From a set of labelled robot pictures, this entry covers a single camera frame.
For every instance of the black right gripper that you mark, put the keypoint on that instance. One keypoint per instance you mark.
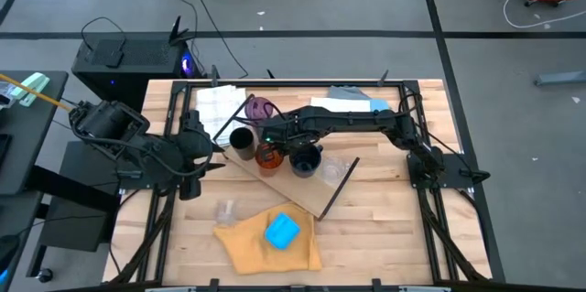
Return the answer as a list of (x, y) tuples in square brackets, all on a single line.
[(279, 135)]

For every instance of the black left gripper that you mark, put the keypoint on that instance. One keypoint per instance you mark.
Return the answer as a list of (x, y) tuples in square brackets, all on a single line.
[(201, 157)]

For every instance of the orange faceted tumbler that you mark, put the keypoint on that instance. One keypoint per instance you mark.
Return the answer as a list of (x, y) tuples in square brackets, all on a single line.
[(270, 157)]

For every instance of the tall black cup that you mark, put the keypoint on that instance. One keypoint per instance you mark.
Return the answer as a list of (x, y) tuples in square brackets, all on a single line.
[(242, 143)]

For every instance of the purple cup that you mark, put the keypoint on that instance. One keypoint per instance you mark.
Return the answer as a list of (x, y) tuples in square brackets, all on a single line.
[(256, 109)]

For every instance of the dark navy mug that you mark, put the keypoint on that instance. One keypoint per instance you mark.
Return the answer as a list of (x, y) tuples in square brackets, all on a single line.
[(306, 161)]

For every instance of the small clear glass tumbler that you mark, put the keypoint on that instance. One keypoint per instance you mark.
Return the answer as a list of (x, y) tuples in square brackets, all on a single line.
[(226, 212)]

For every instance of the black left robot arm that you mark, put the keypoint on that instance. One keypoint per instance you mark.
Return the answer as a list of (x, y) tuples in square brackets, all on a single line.
[(110, 122)]

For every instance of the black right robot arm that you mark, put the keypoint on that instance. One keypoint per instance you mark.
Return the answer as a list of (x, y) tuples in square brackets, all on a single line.
[(348, 120)]

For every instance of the wooden cutting board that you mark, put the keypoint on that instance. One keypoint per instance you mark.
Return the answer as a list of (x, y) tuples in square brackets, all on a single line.
[(284, 182)]

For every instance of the white folded towel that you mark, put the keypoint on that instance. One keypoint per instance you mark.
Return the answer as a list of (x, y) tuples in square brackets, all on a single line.
[(220, 106)]

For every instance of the large clear glass cup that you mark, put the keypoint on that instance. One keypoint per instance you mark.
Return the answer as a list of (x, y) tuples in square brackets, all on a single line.
[(333, 169)]

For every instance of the white paper sheet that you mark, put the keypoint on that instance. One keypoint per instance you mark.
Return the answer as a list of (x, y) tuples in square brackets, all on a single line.
[(341, 104)]

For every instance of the grey cloth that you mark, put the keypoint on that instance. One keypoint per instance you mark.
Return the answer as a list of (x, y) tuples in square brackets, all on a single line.
[(348, 93)]

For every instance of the yellow waffle cloth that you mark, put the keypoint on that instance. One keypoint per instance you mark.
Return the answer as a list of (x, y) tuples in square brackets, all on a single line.
[(247, 251)]

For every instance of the light blue cloth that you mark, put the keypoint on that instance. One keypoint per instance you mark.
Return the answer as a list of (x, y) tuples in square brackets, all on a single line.
[(379, 105)]

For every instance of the black computer tower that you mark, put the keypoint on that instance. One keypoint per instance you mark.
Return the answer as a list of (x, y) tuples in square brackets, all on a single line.
[(137, 54)]

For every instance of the black external drive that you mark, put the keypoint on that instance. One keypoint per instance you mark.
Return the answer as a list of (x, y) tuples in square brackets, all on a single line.
[(113, 58)]

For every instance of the yellow rod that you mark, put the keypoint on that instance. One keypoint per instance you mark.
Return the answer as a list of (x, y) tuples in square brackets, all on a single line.
[(46, 96)]

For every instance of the black desk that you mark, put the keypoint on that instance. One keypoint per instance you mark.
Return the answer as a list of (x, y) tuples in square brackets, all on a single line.
[(32, 145)]

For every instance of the mint green stapler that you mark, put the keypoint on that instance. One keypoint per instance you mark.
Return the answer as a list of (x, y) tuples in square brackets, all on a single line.
[(32, 86)]

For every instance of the black caster wheel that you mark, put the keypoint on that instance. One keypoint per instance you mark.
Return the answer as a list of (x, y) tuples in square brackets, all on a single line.
[(45, 275)]

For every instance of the black aluminium table frame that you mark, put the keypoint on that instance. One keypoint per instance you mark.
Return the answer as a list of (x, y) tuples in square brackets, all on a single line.
[(293, 83)]

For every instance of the black pedestal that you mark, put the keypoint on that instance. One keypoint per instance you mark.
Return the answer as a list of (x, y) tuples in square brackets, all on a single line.
[(78, 219)]

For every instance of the grey floor bracket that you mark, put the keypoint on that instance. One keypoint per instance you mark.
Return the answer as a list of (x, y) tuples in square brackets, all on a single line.
[(563, 78)]

